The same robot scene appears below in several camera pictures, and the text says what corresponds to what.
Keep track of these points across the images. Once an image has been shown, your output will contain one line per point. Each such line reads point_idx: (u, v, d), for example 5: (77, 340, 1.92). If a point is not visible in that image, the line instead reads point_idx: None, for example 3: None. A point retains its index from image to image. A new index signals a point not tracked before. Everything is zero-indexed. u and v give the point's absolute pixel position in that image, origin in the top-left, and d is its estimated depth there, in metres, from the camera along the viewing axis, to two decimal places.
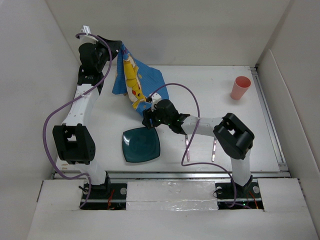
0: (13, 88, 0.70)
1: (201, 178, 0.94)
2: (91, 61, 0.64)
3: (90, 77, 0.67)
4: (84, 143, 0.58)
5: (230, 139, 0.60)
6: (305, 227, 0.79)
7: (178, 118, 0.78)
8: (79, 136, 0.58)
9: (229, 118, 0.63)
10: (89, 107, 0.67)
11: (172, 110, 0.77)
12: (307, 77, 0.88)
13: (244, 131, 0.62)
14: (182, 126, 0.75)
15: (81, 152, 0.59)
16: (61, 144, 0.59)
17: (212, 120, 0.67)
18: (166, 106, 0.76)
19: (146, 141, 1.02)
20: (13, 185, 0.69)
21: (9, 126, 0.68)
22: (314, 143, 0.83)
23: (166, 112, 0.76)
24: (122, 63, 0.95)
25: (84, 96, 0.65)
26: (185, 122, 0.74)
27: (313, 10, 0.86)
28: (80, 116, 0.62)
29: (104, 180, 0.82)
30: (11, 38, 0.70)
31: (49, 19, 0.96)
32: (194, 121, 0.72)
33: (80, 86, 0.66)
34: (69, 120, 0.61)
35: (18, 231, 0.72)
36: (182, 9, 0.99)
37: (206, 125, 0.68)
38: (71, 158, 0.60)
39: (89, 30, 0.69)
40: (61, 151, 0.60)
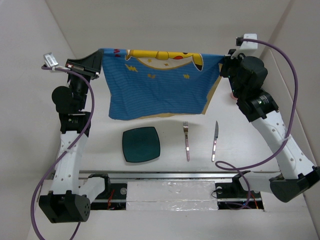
0: (13, 89, 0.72)
1: (201, 178, 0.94)
2: (70, 109, 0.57)
3: (74, 120, 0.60)
4: (76, 213, 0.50)
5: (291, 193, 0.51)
6: (305, 228, 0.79)
7: (256, 96, 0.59)
8: (70, 208, 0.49)
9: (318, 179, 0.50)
10: (79, 159, 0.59)
11: (259, 81, 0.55)
12: (307, 76, 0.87)
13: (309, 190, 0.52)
14: (259, 118, 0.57)
15: (74, 218, 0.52)
16: (52, 214, 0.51)
17: (300, 159, 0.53)
18: (258, 71, 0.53)
19: (146, 142, 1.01)
20: (13, 185, 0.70)
21: (9, 126, 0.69)
22: (314, 143, 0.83)
23: (251, 79, 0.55)
24: (117, 69, 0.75)
25: (70, 151, 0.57)
26: (268, 120, 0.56)
27: (313, 9, 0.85)
28: (68, 179, 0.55)
29: (104, 187, 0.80)
30: (11, 40, 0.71)
31: (49, 21, 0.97)
32: (281, 140, 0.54)
33: (64, 134, 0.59)
34: (55, 186, 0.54)
35: (18, 230, 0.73)
36: (181, 9, 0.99)
37: (289, 158, 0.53)
38: (66, 223, 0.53)
39: (54, 60, 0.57)
40: (53, 218, 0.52)
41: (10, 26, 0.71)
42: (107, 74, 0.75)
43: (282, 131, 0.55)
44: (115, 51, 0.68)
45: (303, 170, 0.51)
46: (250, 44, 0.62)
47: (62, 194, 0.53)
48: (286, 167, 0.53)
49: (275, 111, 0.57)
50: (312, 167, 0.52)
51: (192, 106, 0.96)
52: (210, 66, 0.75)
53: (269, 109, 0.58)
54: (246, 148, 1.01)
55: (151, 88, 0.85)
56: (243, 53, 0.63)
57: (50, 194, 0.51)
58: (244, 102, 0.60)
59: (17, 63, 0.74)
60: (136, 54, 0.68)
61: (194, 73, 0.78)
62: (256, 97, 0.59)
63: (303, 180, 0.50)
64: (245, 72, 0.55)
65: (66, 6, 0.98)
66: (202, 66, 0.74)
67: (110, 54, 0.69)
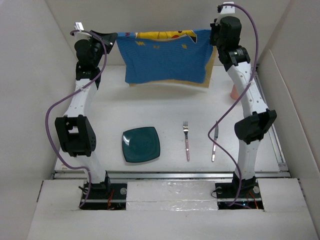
0: (13, 90, 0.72)
1: (201, 178, 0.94)
2: (88, 58, 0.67)
3: (87, 72, 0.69)
4: (86, 133, 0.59)
5: (247, 130, 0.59)
6: (305, 228, 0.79)
7: (234, 49, 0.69)
8: (80, 126, 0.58)
9: (269, 116, 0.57)
10: (89, 101, 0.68)
11: (234, 34, 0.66)
12: (307, 76, 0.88)
13: (264, 129, 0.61)
14: (231, 66, 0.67)
15: (83, 143, 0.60)
16: (63, 136, 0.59)
17: (258, 101, 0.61)
18: (233, 25, 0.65)
19: (146, 141, 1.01)
20: (13, 185, 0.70)
21: (9, 126, 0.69)
22: (314, 143, 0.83)
23: (228, 31, 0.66)
24: (130, 45, 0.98)
25: (83, 90, 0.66)
26: (238, 67, 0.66)
27: (312, 9, 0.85)
28: (80, 108, 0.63)
29: (104, 178, 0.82)
30: (11, 40, 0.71)
31: (49, 21, 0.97)
32: (245, 83, 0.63)
33: (79, 80, 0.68)
34: (69, 112, 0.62)
35: (18, 230, 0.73)
36: (181, 10, 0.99)
37: (248, 99, 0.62)
38: (74, 148, 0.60)
39: (82, 27, 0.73)
40: (63, 143, 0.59)
41: (10, 26, 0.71)
42: (123, 48, 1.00)
43: (248, 77, 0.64)
44: (125, 34, 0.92)
45: (257, 110, 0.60)
46: (228, 9, 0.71)
47: (75, 116, 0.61)
48: (247, 107, 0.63)
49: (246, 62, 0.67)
50: (266, 108, 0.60)
51: (194, 75, 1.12)
52: (205, 40, 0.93)
53: (242, 60, 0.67)
54: None
55: (158, 59, 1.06)
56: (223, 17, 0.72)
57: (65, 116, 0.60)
58: (222, 52, 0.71)
59: (17, 63, 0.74)
60: (142, 36, 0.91)
61: (190, 44, 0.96)
62: (233, 50, 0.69)
63: (255, 118, 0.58)
64: (224, 27, 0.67)
65: (67, 6, 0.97)
66: (196, 39, 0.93)
67: (122, 37, 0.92)
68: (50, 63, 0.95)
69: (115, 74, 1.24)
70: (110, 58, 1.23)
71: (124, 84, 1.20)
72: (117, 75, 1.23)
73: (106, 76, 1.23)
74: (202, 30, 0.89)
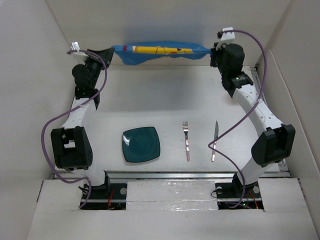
0: (13, 90, 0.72)
1: (201, 178, 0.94)
2: (86, 82, 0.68)
3: (87, 94, 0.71)
4: (82, 146, 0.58)
5: (269, 149, 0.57)
6: (305, 228, 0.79)
7: (237, 75, 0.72)
8: (77, 139, 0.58)
9: (286, 131, 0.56)
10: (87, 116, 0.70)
11: (237, 62, 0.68)
12: (308, 76, 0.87)
13: (286, 149, 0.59)
14: (236, 89, 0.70)
15: (79, 157, 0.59)
16: (59, 149, 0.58)
17: (270, 117, 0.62)
18: (236, 54, 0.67)
19: (146, 141, 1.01)
20: (13, 185, 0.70)
21: (9, 126, 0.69)
22: (314, 143, 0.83)
23: (231, 59, 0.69)
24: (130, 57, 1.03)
25: (82, 106, 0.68)
26: (243, 91, 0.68)
27: (312, 10, 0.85)
28: (78, 121, 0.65)
29: (104, 181, 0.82)
30: (11, 40, 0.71)
31: (49, 21, 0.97)
32: (252, 103, 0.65)
33: (78, 100, 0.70)
34: (68, 124, 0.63)
35: (18, 230, 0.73)
36: (181, 10, 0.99)
37: (259, 117, 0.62)
38: (68, 162, 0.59)
39: (78, 46, 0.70)
40: (58, 155, 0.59)
41: (10, 26, 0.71)
42: (122, 59, 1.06)
43: (254, 97, 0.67)
44: (123, 48, 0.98)
45: (271, 126, 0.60)
46: (228, 35, 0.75)
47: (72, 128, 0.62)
48: (259, 125, 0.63)
49: (250, 86, 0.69)
50: (281, 124, 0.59)
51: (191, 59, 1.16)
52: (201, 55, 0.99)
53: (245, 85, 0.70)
54: (245, 148, 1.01)
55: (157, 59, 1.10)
56: (224, 42, 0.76)
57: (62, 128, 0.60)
58: (226, 78, 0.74)
59: (17, 63, 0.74)
60: (140, 50, 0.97)
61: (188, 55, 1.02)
62: (236, 76, 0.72)
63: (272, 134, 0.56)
64: (227, 54, 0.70)
65: (67, 6, 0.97)
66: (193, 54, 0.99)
67: (120, 51, 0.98)
68: (50, 63, 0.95)
69: (115, 74, 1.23)
70: (110, 58, 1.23)
71: (124, 84, 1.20)
72: (117, 75, 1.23)
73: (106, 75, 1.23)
74: (199, 50, 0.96)
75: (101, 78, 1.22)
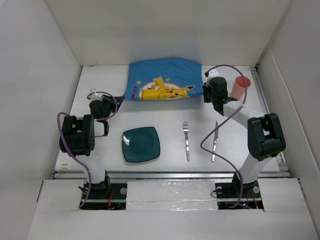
0: (13, 90, 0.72)
1: (201, 178, 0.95)
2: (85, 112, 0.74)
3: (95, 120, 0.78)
4: (87, 124, 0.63)
5: (259, 135, 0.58)
6: (305, 228, 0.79)
7: (224, 98, 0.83)
8: (86, 119, 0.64)
9: (272, 116, 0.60)
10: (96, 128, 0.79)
11: (222, 88, 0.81)
12: (308, 76, 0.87)
13: (278, 137, 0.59)
14: (224, 106, 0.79)
15: (81, 134, 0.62)
16: (67, 126, 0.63)
17: (254, 112, 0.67)
18: (219, 82, 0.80)
19: (146, 141, 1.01)
20: (13, 185, 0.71)
21: (9, 126, 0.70)
22: (314, 143, 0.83)
23: (216, 87, 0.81)
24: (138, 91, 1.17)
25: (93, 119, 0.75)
26: (229, 104, 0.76)
27: (313, 10, 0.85)
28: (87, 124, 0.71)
29: (103, 178, 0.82)
30: (11, 40, 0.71)
31: (49, 21, 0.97)
32: (236, 107, 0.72)
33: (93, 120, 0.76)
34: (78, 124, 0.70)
35: (18, 230, 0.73)
36: (181, 10, 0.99)
37: (244, 114, 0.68)
38: (70, 138, 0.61)
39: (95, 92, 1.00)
40: (64, 133, 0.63)
41: (10, 26, 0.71)
42: None
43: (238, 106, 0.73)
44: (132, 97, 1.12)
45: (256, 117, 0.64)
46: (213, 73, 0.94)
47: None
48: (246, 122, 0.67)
49: (234, 101, 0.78)
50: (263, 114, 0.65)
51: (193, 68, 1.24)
52: None
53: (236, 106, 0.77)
54: (245, 148, 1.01)
55: None
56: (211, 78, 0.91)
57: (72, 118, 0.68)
58: (216, 103, 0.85)
59: (17, 63, 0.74)
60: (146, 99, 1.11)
61: None
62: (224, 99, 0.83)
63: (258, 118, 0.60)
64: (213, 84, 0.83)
65: (67, 6, 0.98)
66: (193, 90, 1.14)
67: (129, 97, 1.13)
68: (50, 64, 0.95)
69: (116, 74, 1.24)
70: (111, 58, 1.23)
71: (124, 84, 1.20)
72: (118, 75, 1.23)
73: (106, 75, 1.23)
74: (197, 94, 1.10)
75: (101, 78, 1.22)
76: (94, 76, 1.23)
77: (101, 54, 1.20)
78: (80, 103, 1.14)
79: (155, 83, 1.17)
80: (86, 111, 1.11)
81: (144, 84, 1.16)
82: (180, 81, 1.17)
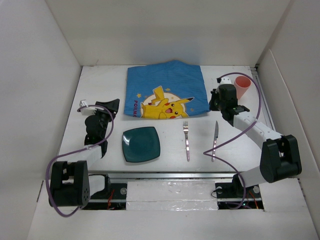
0: (13, 89, 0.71)
1: (201, 178, 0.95)
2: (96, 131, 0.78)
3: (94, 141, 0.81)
4: (80, 178, 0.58)
5: (275, 160, 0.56)
6: (305, 228, 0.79)
7: (234, 106, 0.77)
8: (77, 173, 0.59)
9: (288, 139, 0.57)
10: (91, 158, 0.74)
11: (232, 95, 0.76)
12: (308, 76, 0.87)
13: (294, 162, 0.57)
14: (235, 117, 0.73)
15: (75, 190, 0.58)
16: (56, 181, 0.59)
17: (269, 131, 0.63)
18: (228, 88, 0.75)
19: (145, 141, 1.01)
20: (13, 186, 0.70)
21: (9, 126, 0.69)
22: (314, 143, 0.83)
23: (225, 93, 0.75)
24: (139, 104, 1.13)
25: (89, 148, 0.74)
26: (240, 116, 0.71)
27: (313, 10, 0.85)
28: (81, 157, 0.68)
29: (103, 186, 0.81)
30: (10, 40, 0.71)
31: (49, 21, 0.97)
32: (249, 121, 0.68)
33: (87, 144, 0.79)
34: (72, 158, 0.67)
35: (17, 230, 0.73)
36: (181, 10, 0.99)
37: (259, 132, 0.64)
38: (61, 197, 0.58)
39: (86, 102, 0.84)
40: (53, 190, 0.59)
41: (10, 27, 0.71)
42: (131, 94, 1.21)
43: (251, 120, 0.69)
44: (133, 113, 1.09)
45: (272, 137, 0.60)
46: (226, 82, 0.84)
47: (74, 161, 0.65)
48: (260, 140, 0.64)
49: (246, 111, 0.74)
50: (280, 134, 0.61)
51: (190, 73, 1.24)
52: (199, 99, 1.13)
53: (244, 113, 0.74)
54: (245, 148, 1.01)
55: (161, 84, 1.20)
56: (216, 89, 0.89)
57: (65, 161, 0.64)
58: (225, 111, 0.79)
59: (17, 63, 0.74)
60: (147, 116, 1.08)
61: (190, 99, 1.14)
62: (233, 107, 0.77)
63: (271, 141, 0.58)
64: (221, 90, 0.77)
65: (67, 6, 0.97)
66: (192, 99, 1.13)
67: (130, 114, 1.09)
68: (50, 64, 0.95)
69: (115, 74, 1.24)
70: (111, 58, 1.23)
71: (124, 84, 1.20)
72: (118, 75, 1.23)
73: (106, 76, 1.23)
74: (199, 102, 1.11)
75: (101, 78, 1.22)
76: (94, 76, 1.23)
77: (101, 54, 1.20)
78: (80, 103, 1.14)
79: (155, 96, 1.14)
80: None
81: (145, 99, 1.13)
82: (181, 91, 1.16)
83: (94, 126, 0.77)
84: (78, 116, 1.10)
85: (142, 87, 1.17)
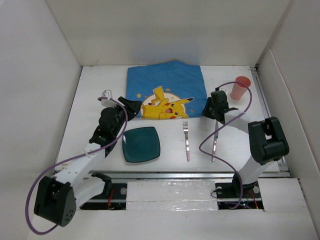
0: (13, 89, 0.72)
1: (201, 178, 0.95)
2: (109, 124, 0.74)
3: (103, 138, 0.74)
4: (62, 205, 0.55)
5: (260, 138, 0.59)
6: (305, 228, 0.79)
7: (225, 108, 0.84)
8: (60, 198, 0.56)
9: (271, 120, 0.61)
10: (89, 167, 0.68)
11: (222, 98, 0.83)
12: (308, 76, 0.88)
13: (280, 140, 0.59)
14: (226, 116, 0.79)
15: (56, 214, 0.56)
16: (40, 198, 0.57)
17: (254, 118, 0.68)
18: (218, 93, 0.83)
19: (146, 141, 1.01)
20: (13, 186, 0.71)
21: (9, 126, 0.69)
22: (314, 143, 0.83)
23: (216, 97, 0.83)
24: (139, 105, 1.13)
25: (88, 155, 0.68)
26: (230, 112, 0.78)
27: (313, 10, 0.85)
28: (73, 174, 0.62)
29: (102, 190, 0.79)
30: (11, 39, 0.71)
31: (49, 21, 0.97)
32: (236, 114, 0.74)
33: (89, 144, 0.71)
34: (62, 174, 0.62)
35: (17, 230, 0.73)
36: (181, 10, 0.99)
37: (245, 119, 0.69)
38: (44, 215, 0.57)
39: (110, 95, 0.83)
40: (37, 206, 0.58)
41: (10, 27, 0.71)
42: None
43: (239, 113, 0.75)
44: None
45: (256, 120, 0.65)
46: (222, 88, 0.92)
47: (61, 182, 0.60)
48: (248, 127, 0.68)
49: (235, 109, 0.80)
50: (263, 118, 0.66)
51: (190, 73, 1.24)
52: (199, 99, 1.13)
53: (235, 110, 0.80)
54: (245, 148, 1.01)
55: None
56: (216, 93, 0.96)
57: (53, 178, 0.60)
58: (216, 113, 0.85)
59: (17, 63, 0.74)
60: (147, 116, 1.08)
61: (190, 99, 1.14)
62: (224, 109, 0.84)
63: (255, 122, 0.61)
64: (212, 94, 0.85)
65: (67, 6, 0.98)
66: (192, 99, 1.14)
67: None
68: (50, 64, 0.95)
69: (116, 74, 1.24)
70: (111, 58, 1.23)
71: (124, 84, 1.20)
72: (118, 75, 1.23)
73: (106, 75, 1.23)
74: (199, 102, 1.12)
75: (101, 78, 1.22)
76: (94, 76, 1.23)
77: (101, 53, 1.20)
78: (80, 103, 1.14)
79: (156, 96, 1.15)
80: (87, 111, 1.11)
81: (145, 99, 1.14)
82: (181, 91, 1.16)
83: (110, 118, 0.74)
84: (78, 116, 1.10)
85: (142, 88, 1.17)
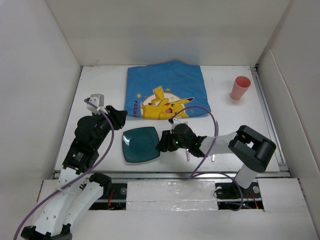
0: (13, 89, 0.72)
1: (201, 178, 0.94)
2: (86, 137, 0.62)
3: (78, 156, 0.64)
4: None
5: (249, 151, 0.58)
6: (305, 228, 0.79)
7: (196, 141, 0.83)
8: None
9: (244, 130, 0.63)
10: (70, 198, 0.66)
11: (190, 134, 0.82)
12: (308, 77, 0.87)
13: (262, 141, 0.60)
14: (201, 148, 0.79)
15: None
16: None
17: (227, 136, 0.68)
18: (184, 131, 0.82)
19: (145, 141, 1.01)
20: (13, 186, 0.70)
21: (9, 125, 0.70)
22: (314, 143, 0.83)
23: (184, 136, 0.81)
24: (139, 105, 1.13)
25: (62, 192, 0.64)
26: (203, 144, 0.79)
27: (313, 10, 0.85)
28: (52, 219, 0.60)
29: (101, 194, 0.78)
30: (10, 40, 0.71)
31: (50, 21, 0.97)
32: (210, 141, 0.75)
33: (64, 171, 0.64)
34: (41, 222, 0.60)
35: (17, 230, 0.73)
36: (181, 10, 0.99)
37: (220, 141, 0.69)
38: None
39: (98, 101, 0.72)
40: None
41: (10, 26, 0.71)
42: None
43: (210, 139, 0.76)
44: (133, 114, 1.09)
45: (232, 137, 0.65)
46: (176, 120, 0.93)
47: (42, 233, 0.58)
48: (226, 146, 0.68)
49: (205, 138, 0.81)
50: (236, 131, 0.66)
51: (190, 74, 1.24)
52: (200, 99, 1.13)
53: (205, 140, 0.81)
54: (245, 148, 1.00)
55: None
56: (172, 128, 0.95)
57: (32, 230, 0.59)
58: (192, 150, 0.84)
59: (17, 63, 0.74)
60: (146, 116, 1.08)
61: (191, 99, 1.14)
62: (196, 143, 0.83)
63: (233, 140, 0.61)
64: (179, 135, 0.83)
65: (67, 6, 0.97)
66: (192, 98, 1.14)
67: (131, 115, 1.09)
68: (50, 63, 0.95)
69: (115, 74, 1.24)
70: (111, 58, 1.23)
71: (124, 85, 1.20)
72: (118, 76, 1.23)
73: (106, 75, 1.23)
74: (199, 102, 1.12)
75: (101, 78, 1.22)
76: (94, 76, 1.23)
77: (101, 54, 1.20)
78: (80, 103, 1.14)
79: (155, 96, 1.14)
80: (87, 111, 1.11)
81: (145, 99, 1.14)
82: (181, 91, 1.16)
83: (87, 129, 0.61)
84: (78, 116, 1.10)
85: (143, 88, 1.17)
